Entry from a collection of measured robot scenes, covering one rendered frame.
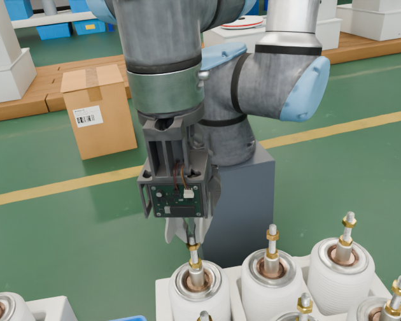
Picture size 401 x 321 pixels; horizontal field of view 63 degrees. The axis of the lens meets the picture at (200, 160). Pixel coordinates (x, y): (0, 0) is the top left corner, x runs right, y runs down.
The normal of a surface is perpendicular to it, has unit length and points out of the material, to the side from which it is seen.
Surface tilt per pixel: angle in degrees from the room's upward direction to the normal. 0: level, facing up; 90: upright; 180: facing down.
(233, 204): 90
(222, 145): 73
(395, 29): 90
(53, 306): 0
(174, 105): 90
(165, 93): 89
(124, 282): 0
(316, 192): 0
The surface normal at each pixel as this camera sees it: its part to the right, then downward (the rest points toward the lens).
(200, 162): -0.09, -0.85
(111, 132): 0.30, 0.45
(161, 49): 0.10, 0.51
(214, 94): -0.53, 0.57
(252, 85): -0.55, 0.17
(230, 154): 0.14, 0.22
